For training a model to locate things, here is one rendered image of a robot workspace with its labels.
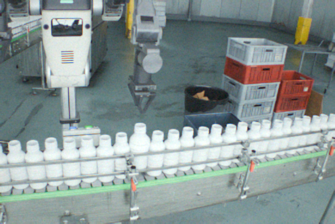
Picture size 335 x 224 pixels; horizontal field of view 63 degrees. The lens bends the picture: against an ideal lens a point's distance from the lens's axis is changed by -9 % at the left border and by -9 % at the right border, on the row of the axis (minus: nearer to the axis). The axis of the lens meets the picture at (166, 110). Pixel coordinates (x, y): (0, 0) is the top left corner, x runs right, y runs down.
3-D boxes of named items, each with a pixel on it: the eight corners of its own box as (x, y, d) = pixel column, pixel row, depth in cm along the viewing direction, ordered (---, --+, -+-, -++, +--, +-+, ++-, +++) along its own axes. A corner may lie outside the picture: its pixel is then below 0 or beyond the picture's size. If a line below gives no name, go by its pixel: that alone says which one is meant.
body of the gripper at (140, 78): (147, 80, 98) (148, 58, 95) (156, 91, 90) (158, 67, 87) (128, 81, 96) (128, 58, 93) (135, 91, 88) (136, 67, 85)
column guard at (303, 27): (298, 49, 972) (305, 17, 927) (291, 46, 1006) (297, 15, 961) (306, 49, 985) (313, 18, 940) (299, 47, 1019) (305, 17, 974)
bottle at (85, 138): (101, 178, 101) (100, 138, 94) (87, 185, 97) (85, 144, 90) (90, 171, 104) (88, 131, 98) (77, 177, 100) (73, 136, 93)
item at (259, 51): (247, 65, 309) (250, 45, 300) (224, 55, 342) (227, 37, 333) (285, 64, 336) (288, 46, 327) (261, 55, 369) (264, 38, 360)
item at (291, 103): (275, 113, 370) (279, 97, 361) (256, 100, 404) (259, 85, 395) (306, 109, 393) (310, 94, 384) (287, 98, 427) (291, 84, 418)
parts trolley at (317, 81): (292, 96, 506) (305, 42, 465) (274, 85, 552) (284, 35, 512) (330, 94, 540) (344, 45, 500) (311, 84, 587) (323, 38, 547)
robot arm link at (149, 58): (159, 24, 88) (131, 23, 86) (171, 30, 79) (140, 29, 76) (155, 62, 93) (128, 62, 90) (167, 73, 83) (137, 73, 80)
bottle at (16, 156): (11, 182, 93) (2, 141, 86) (27, 177, 97) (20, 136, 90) (15, 192, 89) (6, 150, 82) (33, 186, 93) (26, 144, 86)
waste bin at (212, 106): (187, 161, 294) (195, 102, 268) (171, 139, 332) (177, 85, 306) (226, 156, 309) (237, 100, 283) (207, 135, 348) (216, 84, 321)
